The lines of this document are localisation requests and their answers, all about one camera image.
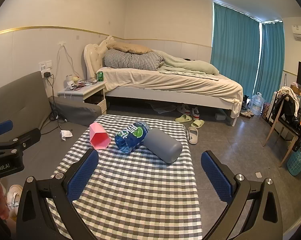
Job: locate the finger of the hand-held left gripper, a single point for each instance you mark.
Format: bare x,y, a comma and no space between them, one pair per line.
23,137
1,126

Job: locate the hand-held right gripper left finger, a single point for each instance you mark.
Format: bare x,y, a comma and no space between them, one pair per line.
83,175

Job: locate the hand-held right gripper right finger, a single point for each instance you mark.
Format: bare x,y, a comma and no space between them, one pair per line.
215,177

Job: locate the pink hexagonal cup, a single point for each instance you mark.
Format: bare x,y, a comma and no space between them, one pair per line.
98,137

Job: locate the grey cup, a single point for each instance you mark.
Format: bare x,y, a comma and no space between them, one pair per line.
163,145

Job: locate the person's left hand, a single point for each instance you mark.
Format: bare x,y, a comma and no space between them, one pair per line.
0,208

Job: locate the grey sofa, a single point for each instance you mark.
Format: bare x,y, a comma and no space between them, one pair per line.
15,105

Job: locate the person's white shoe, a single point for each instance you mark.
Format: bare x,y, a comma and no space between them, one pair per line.
14,197

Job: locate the crumpled white tissue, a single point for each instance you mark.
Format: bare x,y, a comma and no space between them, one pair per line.
66,134

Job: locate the small white card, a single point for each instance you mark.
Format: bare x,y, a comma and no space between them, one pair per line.
259,175

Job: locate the white slipper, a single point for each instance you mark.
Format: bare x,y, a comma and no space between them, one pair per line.
193,135

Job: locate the pale green slipper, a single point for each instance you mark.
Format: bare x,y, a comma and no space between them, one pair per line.
197,124
182,118

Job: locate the grey white checkered tablecloth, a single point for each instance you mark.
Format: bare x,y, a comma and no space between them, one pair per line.
140,192

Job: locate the clear plastic box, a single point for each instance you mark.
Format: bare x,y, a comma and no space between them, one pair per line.
220,117

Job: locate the blue plastic bottle green label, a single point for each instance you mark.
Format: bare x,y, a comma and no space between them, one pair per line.
130,136

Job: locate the black charger plug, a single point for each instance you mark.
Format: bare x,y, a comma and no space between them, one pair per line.
47,75

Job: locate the white sneaker red stripe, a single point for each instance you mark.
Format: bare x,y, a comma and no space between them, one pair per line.
195,113

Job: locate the beige shoes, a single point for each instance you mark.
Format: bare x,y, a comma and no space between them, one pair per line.
246,114

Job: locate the white jar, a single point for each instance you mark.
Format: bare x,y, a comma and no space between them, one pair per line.
69,81

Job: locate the white nightstand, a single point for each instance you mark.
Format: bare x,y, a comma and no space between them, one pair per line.
90,90

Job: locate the teal laundry basket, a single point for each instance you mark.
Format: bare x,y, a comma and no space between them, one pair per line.
296,161

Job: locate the large clear water jug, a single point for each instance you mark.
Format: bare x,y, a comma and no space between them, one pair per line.
257,105

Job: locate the patterned bag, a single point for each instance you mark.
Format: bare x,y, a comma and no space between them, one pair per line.
266,111

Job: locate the red printed packet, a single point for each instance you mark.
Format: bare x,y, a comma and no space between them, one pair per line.
86,82

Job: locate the crumpled plastic sheet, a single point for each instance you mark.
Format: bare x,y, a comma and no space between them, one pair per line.
164,109

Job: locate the wooden chair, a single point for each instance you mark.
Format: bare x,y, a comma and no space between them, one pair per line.
285,125

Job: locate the bed with beige sheets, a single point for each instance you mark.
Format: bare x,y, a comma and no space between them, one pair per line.
165,97

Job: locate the black jacket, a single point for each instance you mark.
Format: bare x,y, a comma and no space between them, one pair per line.
284,110

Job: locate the green drink can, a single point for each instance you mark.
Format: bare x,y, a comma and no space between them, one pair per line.
100,77

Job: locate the beige bed sheet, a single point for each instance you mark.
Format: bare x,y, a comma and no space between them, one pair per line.
165,80

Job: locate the white garment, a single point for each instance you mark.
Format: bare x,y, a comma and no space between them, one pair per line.
288,92

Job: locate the pale green blanket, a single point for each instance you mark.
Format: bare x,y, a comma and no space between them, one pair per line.
185,66

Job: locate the wide teal curtain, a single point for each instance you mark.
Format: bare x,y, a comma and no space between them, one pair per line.
233,55

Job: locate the checkered folded quilt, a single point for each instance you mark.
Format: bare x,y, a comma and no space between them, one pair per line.
133,60

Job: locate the narrow teal curtain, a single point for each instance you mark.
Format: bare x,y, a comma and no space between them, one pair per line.
271,60

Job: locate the beige pillow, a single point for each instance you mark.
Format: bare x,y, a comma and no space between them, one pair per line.
130,48

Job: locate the white wall socket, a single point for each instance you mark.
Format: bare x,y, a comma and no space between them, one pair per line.
45,65

